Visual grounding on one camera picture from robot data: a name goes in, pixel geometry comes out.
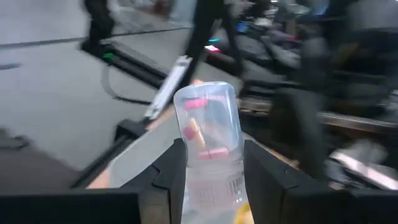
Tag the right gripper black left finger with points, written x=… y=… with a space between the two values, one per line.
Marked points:
x=168 y=186

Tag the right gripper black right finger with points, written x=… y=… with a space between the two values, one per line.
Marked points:
x=270 y=193

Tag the clear bottle with pink capsules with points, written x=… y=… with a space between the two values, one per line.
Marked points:
x=211 y=130

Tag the black table frame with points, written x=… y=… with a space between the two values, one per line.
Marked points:
x=130 y=129

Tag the silver frame rail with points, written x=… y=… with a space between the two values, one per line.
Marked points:
x=168 y=87

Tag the black desk frame leg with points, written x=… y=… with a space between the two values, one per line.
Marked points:
x=99 y=25
x=202 y=31

